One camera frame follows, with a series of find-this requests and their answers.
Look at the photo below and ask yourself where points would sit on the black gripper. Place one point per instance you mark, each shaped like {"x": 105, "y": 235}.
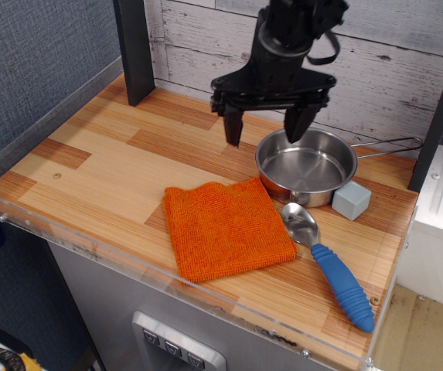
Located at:
{"x": 272, "y": 79}

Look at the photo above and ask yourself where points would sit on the stainless steel pot with handle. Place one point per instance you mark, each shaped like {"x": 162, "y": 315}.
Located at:
{"x": 309, "y": 171}

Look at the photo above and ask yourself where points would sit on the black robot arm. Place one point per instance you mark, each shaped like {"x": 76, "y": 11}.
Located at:
{"x": 287, "y": 33}

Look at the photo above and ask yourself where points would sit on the grey cube block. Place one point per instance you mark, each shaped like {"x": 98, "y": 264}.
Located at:
{"x": 351, "y": 200}

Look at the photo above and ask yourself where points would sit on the orange folded cloth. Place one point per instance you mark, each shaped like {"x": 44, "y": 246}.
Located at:
{"x": 221, "y": 230}

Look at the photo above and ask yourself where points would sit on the white aluminium side unit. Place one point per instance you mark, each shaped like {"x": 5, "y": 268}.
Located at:
{"x": 421, "y": 263}

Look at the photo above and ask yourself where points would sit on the clear acrylic table guard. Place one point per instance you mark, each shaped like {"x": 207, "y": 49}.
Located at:
{"x": 89, "y": 176}

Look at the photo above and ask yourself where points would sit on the silver button control panel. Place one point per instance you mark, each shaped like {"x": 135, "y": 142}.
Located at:
{"x": 176, "y": 344}

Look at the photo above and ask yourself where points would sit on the yellow tape object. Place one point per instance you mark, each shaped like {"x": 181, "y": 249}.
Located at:
{"x": 30, "y": 364}

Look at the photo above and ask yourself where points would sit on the spoon with blue handle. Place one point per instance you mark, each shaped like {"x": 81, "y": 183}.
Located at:
{"x": 303, "y": 229}

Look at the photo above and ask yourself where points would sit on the dark left frame post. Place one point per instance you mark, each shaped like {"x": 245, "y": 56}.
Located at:
{"x": 135, "y": 49}

